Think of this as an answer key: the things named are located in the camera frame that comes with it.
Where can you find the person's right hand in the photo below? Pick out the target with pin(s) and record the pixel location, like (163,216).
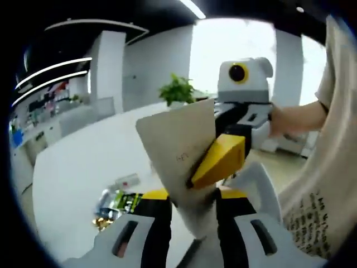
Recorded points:
(284,123)

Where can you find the white counter cabinets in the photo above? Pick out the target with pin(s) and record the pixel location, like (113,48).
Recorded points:
(75,123)

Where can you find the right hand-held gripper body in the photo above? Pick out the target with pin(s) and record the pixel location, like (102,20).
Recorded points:
(251,86)

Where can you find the gold skincare sachet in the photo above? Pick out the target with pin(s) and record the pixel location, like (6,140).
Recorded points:
(102,224)

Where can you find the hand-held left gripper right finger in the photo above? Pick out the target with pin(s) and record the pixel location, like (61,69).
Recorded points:
(237,223)

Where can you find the small white red box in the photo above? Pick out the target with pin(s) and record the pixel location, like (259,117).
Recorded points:
(127,181)

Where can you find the white plant pot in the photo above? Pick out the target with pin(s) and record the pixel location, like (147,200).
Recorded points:
(175,104)

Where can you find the green potted plant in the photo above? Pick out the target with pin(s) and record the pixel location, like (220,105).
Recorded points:
(177,89)

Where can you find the blue plastic crate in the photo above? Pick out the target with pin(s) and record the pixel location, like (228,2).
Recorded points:
(17,139)

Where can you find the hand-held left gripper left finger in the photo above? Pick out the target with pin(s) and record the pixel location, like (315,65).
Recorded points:
(156,229)

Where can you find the white skincare tube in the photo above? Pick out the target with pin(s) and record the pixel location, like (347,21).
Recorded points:
(173,139)

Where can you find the black green skincare sachet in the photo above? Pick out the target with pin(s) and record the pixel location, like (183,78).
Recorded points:
(128,202)

